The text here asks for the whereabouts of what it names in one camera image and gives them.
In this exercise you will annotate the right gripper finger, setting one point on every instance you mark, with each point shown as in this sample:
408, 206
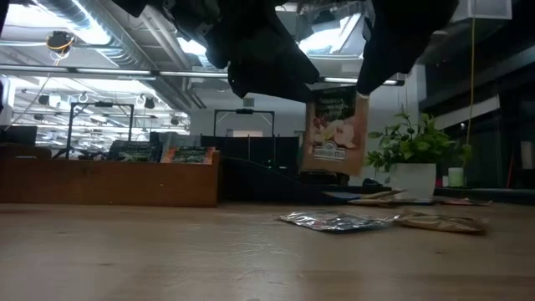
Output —
384, 62

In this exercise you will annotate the orange peach tea packet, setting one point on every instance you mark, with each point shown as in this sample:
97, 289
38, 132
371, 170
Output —
188, 155

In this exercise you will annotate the shiny foil tea packet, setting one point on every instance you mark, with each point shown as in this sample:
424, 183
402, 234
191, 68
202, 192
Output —
334, 220

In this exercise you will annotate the black partition panel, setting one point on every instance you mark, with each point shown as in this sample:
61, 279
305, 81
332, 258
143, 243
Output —
259, 148

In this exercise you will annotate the grey cloth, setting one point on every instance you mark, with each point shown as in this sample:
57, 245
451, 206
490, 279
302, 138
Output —
184, 139

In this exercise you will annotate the green plant white pot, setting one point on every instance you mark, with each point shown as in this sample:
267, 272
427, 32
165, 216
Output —
411, 177

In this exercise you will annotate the small black mouse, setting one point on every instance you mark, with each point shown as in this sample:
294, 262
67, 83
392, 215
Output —
372, 182

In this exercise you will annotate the light green cup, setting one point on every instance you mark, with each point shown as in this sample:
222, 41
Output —
456, 179

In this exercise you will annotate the long ceiling light bar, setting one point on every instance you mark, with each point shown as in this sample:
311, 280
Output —
83, 71

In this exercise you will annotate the wooden compartment organizer box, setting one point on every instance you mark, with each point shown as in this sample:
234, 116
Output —
104, 184

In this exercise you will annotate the black screen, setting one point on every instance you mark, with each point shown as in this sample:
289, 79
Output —
21, 134

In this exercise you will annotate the black background rig frame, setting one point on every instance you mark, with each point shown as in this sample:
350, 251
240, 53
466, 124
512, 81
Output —
100, 104
244, 111

